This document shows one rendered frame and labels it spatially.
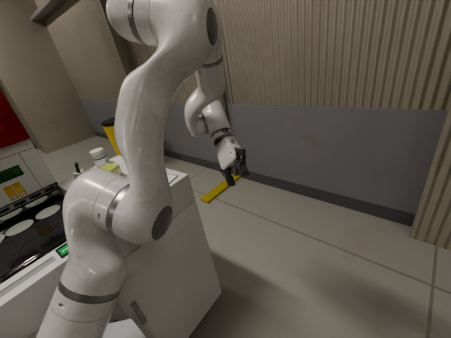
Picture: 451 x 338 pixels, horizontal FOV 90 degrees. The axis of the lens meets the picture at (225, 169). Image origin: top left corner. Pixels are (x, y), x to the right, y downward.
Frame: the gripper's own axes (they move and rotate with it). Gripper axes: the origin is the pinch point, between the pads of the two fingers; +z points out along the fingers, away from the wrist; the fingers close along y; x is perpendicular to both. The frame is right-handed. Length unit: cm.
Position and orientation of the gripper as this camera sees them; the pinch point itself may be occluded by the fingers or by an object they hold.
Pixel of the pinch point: (237, 178)
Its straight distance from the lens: 79.5
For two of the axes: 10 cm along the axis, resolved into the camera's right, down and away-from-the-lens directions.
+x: -8.2, 1.0, -5.6
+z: 3.2, 9.0, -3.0
